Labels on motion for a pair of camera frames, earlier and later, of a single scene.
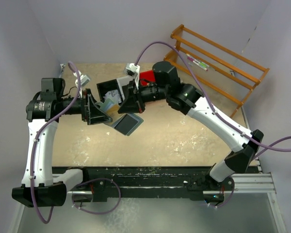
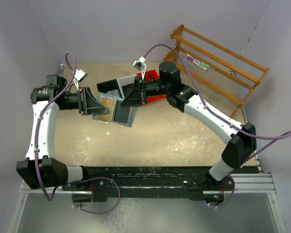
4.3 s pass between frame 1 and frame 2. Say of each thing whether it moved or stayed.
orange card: moved
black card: moved
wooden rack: stayed
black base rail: stayed
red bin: stayed
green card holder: moved
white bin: stayed
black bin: stayed
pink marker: stayed
